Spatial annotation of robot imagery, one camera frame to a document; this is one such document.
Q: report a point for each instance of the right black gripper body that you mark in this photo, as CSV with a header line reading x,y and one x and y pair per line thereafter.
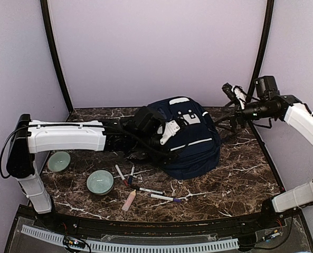
x,y
263,111

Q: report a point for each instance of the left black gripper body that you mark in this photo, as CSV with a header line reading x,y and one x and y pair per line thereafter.
x,y
144,144

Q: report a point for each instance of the navy blue student backpack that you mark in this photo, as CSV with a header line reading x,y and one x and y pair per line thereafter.
x,y
198,147

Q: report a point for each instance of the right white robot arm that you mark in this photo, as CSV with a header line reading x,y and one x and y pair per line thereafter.
x,y
292,143

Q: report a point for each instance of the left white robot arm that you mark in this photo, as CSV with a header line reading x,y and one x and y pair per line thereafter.
x,y
32,136

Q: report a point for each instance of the blue capped white marker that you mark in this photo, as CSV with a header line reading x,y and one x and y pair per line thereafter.
x,y
131,174

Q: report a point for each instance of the red capped white marker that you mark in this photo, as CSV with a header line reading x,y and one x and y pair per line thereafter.
x,y
121,175

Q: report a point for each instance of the black capped white marker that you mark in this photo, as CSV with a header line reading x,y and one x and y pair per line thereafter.
x,y
147,190

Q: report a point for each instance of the purple capped white marker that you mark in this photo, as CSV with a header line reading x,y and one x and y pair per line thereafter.
x,y
162,197

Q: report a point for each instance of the pink pencil-shaped eraser tube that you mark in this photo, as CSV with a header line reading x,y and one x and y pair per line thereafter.
x,y
129,201

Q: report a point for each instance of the near celadon green bowl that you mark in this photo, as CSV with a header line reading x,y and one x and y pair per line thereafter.
x,y
100,182

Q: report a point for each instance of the celadon green bowl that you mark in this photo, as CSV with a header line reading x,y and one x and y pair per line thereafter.
x,y
100,182
59,161

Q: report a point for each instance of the far celadon green bowl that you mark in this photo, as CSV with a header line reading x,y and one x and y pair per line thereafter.
x,y
59,161

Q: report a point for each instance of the small green circuit board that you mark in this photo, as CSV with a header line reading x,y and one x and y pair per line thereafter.
x,y
73,243

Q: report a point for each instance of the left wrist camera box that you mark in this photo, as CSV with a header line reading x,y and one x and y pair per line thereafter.
x,y
147,119

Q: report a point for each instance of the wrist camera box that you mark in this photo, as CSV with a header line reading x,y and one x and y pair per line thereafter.
x,y
266,87
147,119

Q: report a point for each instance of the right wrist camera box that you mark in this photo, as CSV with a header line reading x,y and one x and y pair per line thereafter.
x,y
266,87

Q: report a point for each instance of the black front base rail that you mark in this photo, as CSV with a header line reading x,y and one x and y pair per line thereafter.
x,y
235,226

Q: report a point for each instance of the right black frame post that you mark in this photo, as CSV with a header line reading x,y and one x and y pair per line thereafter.
x,y
263,44

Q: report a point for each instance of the black frame post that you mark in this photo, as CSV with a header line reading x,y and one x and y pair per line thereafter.
x,y
263,44
54,54

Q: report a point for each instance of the white slotted cable duct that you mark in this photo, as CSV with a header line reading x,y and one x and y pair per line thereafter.
x,y
132,245

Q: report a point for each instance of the left black frame post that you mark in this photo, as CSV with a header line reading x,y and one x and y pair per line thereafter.
x,y
54,54

